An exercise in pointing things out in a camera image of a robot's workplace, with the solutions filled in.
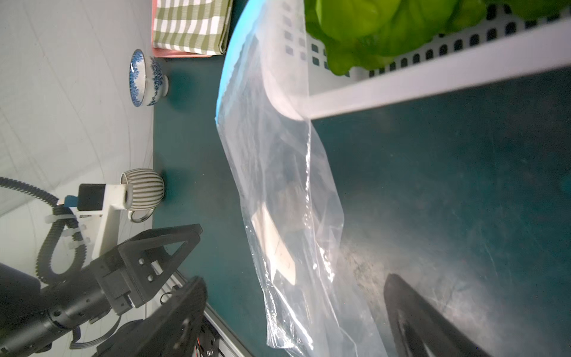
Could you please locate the white plastic basket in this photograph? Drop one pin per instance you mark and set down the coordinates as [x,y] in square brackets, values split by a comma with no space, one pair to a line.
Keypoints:
[401,58]

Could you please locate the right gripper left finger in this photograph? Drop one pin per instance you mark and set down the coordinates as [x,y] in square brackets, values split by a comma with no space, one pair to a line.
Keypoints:
[172,330]

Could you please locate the striped ceramic mug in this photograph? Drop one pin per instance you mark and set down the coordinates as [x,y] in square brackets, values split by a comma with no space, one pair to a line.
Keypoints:
[145,191]

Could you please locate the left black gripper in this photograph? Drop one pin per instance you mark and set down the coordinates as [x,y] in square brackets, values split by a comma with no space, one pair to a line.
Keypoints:
[128,276]

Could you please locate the chinese cabbage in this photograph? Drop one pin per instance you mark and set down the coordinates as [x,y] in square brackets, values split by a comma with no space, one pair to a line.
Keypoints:
[342,27]
[533,9]
[418,22]

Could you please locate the blue white porcelain bowl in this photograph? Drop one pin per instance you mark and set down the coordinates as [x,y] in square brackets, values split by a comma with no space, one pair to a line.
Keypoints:
[147,82]

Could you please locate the green checkered cloth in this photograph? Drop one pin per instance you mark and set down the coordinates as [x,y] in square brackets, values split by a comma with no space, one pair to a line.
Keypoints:
[190,28]

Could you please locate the clear blue zipper bag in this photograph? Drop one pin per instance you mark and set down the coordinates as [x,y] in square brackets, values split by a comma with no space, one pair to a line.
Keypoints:
[290,205]

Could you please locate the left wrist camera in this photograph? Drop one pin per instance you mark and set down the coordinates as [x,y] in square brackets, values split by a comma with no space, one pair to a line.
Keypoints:
[105,201]

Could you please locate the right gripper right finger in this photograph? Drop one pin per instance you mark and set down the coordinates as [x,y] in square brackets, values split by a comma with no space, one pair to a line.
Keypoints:
[418,329]

